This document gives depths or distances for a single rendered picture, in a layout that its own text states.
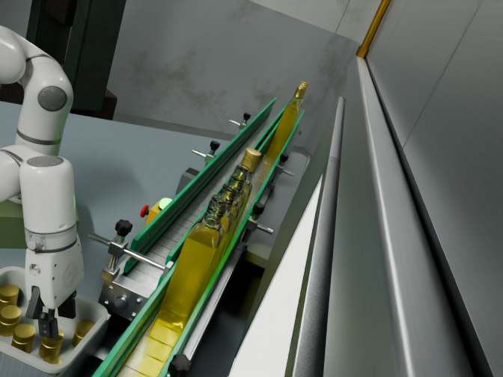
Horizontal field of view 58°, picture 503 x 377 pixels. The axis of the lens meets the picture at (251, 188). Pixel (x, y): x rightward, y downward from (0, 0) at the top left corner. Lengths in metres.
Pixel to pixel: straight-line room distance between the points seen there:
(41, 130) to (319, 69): 4.21
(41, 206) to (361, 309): 0.60
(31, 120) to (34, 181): 0.39
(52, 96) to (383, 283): 0.95
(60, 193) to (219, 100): 3.98
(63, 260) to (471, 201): 0.67
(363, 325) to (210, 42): 4.29
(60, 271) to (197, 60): 3.76
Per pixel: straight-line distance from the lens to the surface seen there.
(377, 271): 0.18
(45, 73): 1.07
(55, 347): 0.91
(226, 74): 4.58
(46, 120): 1.09
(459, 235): 0.19
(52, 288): 0.78
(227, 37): 4.47
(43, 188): 0.72
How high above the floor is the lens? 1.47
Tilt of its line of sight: 23 degrees down
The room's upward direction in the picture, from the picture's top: 22 degrees clockwise
